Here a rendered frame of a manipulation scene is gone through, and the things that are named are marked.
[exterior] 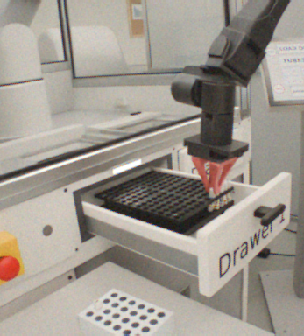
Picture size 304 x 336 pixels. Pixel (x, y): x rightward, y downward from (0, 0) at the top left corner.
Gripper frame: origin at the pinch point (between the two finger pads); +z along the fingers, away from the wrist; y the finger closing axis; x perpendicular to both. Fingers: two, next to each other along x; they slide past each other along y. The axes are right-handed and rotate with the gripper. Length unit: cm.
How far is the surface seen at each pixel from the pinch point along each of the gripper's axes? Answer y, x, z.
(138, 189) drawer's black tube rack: 15.3, 3.9, 3.6
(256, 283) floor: 27, -92, 94
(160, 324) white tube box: -7.7, 23.3, 11.5
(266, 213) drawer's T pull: -12.6, 3.4, -0.6
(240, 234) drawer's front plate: -10.6, 7.8, 2.2
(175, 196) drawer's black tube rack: 6.3, 3.1, 2.6
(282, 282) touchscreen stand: 14, -95, 89
